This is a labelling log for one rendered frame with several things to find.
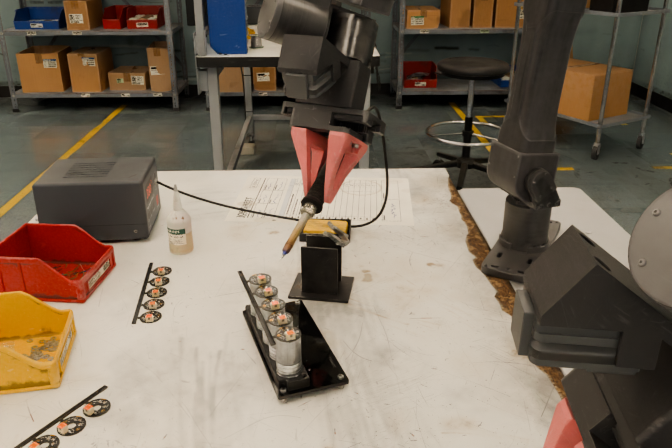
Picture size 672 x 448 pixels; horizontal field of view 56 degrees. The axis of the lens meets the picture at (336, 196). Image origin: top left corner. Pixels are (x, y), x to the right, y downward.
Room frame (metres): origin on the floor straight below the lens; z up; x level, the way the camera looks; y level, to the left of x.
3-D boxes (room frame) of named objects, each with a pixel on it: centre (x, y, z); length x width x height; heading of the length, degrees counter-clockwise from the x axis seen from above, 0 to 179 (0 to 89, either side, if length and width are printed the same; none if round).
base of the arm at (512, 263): (0.81, -0.27, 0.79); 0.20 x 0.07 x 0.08; 152
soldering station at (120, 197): (0.88, 0.35, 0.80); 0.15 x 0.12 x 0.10; 95
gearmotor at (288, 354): (0.51, 0.05, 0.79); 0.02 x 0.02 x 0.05
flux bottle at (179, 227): (0.81, 0.22, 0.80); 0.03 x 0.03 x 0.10
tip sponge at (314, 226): (0.86, 0.02, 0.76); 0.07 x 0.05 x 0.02; 87
